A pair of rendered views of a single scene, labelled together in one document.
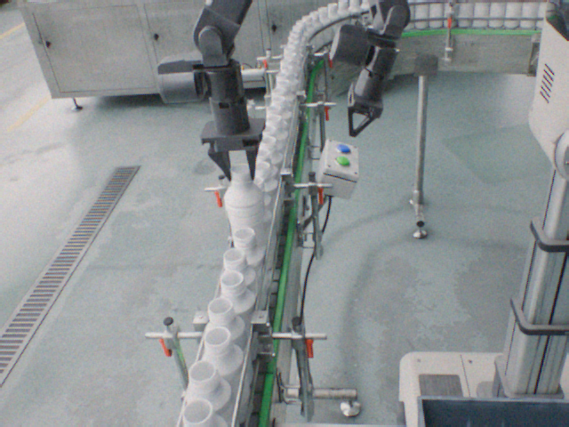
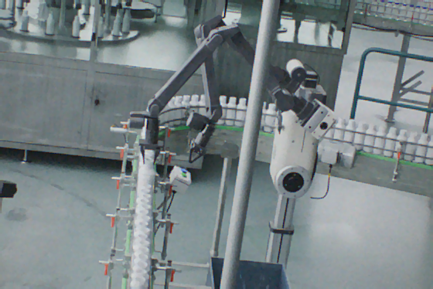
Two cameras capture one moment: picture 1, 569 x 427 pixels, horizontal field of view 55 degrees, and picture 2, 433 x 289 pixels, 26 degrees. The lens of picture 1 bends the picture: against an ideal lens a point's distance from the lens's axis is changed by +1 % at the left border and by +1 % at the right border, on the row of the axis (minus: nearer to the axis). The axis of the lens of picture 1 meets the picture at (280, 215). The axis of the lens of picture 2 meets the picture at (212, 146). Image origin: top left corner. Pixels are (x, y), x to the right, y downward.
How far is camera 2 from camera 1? 3.01 m
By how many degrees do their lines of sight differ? 22
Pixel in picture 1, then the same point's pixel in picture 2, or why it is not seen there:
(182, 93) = (138, 125)
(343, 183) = (182, 185)
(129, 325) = not seen: outside the picture
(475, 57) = (263, 151)
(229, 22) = (162, 104)
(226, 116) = (151, 136)
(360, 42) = (200, 120)
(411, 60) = (219, 145)
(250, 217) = (149, 180)
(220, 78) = (154, 122)
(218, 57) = (155, 114)
